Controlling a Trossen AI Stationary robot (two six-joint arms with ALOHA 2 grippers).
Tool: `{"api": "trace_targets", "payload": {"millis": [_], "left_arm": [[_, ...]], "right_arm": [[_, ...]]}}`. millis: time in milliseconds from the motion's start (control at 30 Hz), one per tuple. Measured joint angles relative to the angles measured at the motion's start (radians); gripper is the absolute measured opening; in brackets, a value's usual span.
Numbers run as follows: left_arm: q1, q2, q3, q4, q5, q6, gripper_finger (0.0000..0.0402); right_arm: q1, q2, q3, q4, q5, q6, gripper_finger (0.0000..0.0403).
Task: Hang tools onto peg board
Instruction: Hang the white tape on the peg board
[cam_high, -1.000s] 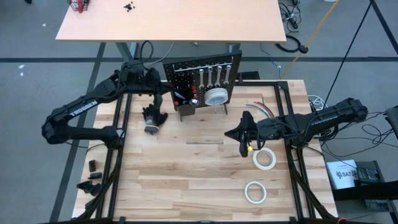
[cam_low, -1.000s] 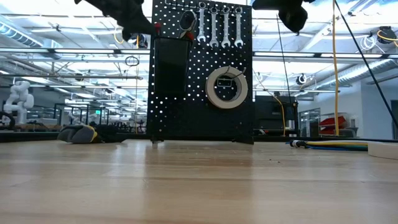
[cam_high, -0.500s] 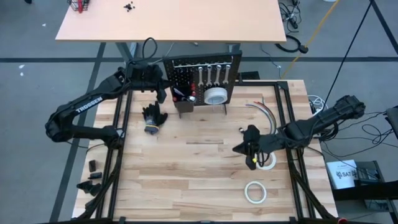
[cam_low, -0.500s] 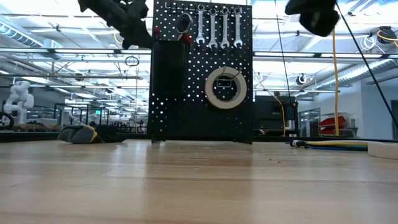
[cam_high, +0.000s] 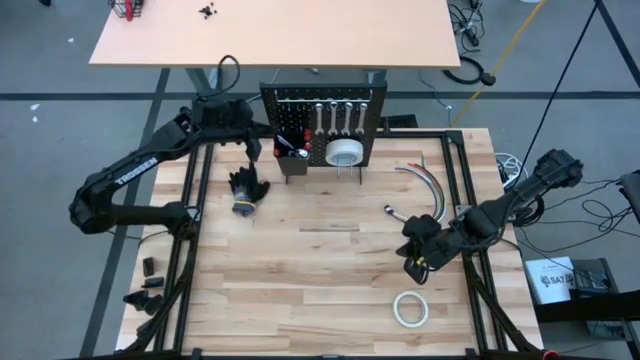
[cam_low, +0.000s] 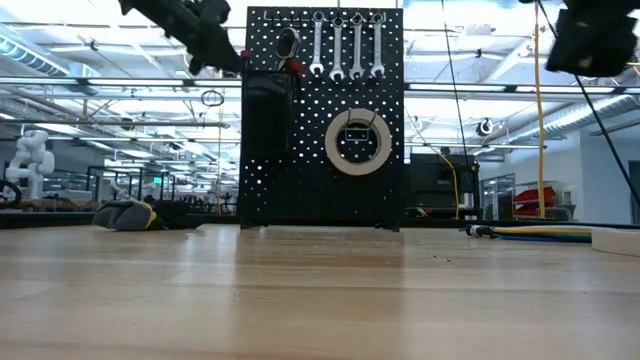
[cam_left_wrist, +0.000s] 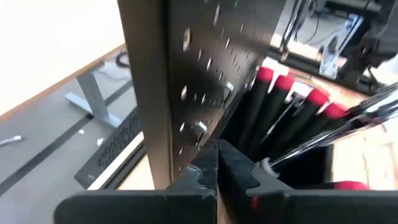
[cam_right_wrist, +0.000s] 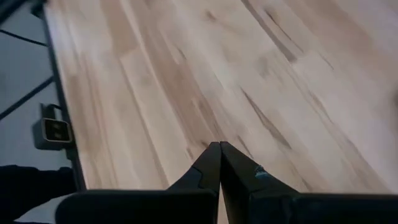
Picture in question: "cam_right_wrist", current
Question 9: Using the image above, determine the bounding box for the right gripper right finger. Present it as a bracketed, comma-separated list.
[220, 141, 398, 224]

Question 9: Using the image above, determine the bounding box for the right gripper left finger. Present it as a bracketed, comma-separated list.
[55, 141, 222, 224]

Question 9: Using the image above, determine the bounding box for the black aluminium table frame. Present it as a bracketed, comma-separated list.
[0, 0, 87, 191]

